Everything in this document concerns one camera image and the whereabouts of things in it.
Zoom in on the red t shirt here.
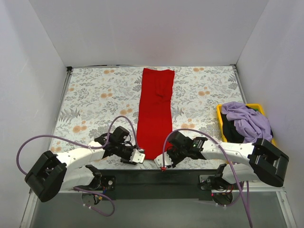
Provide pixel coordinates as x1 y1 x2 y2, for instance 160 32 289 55
137 68 175 160

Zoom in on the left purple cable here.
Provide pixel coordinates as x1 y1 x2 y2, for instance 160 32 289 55
16 115 145 217

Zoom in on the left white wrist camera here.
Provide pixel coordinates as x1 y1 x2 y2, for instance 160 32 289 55
129 148 145 164

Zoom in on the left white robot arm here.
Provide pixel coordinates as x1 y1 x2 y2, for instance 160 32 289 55
25 126 145 202

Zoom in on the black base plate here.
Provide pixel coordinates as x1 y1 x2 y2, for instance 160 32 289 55
73 168 244 205

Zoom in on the floral table mat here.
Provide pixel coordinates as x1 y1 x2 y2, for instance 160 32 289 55
45 66 247 171

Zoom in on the lilac t shirt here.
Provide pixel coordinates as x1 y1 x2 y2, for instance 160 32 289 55
220 102 273 143

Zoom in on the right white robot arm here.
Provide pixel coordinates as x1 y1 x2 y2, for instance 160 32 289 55
160 131 289 189

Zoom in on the yellow plastic bin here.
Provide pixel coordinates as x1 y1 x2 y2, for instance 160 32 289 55
216 103 277 164

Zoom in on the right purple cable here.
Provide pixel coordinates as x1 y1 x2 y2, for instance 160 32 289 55
161 129 254 228

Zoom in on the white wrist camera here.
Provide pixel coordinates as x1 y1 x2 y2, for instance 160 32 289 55
129 148 145 164
154 152 173 171

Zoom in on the purple cable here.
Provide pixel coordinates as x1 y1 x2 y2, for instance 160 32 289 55
161 129 254 228
16 115 145 217

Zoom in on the aluminium frame rail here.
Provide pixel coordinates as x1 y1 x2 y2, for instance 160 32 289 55
29 172 285 194

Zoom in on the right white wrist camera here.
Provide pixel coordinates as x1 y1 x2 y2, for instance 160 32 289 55
154 152 173 171

